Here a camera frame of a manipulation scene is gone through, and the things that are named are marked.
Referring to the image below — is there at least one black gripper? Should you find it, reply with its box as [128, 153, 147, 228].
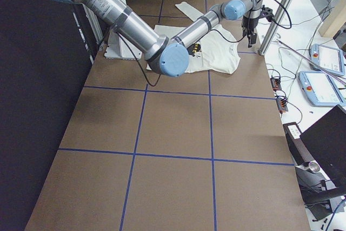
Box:
[242, 8, 262, 48]

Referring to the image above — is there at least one cream long-sleeve cat shirt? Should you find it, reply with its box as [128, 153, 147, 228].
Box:
[154, 2, 241, 74]

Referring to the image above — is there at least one upper orange black connector box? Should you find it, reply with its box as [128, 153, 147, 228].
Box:
[270, 77, 282, 91]

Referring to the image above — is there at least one orange black connector box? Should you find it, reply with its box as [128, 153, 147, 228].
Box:
[276, 97, 288, 114]
[270, 77, 282, 91]

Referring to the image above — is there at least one lower orange black connector box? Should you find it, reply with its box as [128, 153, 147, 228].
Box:
[276, 97, 288, 114]

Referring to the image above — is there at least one far blue teach pendant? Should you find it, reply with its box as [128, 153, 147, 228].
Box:
[310, 44, 345, 76]

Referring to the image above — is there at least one blue teach pendant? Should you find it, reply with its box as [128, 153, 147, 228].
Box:
[310, 44, 345, 76]
[298, 71, 345, 107]

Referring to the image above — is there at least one wooden beam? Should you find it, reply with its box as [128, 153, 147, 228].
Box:
[318, 0, 345, 38]

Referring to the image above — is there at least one near blue teach pendant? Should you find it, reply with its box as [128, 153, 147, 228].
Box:
[298, 71, 345, 107]

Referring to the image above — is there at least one black monitor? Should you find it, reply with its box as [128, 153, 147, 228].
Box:
[300, 105, 345, 187]

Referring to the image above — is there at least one black box with white label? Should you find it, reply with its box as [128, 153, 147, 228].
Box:
[283, 122, 319, 166]

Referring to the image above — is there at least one silver metal cylinder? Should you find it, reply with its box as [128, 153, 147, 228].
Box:
[308, 161, 321, 174]

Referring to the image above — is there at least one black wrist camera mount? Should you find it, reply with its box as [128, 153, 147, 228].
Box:
[259, 5, 275, 23]

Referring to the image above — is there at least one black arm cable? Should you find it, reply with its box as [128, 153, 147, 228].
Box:
[109, 0, 292, 87]

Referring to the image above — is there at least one aluminium frame post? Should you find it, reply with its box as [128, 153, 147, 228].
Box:
[258, 0, 292, 56]

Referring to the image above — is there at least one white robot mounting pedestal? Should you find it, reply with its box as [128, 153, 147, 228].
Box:
[105, 0, 142, 60]

